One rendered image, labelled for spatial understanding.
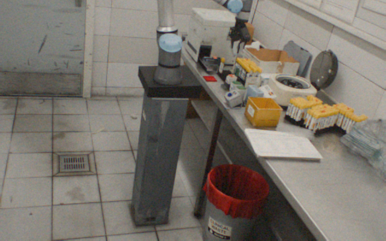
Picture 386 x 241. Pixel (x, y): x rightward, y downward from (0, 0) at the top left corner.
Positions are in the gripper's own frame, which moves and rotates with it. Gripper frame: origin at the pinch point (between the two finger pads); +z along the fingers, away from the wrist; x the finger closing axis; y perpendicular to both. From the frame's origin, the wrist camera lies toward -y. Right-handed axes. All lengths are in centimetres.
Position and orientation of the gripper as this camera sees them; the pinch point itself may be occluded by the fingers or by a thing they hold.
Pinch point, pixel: (236, 55)
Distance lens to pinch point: 227.8
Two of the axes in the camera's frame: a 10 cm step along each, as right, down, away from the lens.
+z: -1.6, 8.8, 4.5
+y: -3.2, -4.8, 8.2
